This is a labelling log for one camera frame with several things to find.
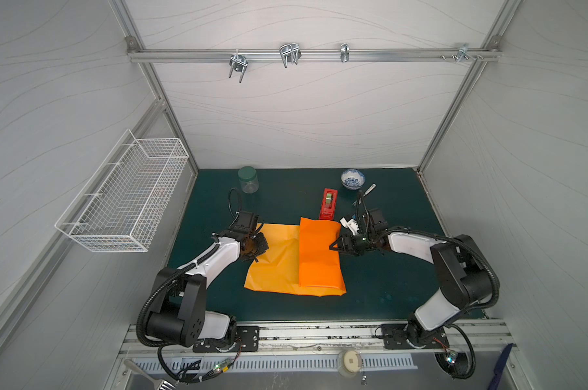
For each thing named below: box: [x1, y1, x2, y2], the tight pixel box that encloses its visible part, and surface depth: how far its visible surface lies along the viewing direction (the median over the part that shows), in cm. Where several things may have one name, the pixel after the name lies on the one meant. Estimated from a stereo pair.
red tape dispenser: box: [319, 187, 339, 221], surface depth 103 cm
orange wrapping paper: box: [243, 217, 347, 297], surface depth 86 cm
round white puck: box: [342, 350, 363, 373], surface depth 62 cm
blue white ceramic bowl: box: [340, 169, 366, 191], surface depth 117 cm
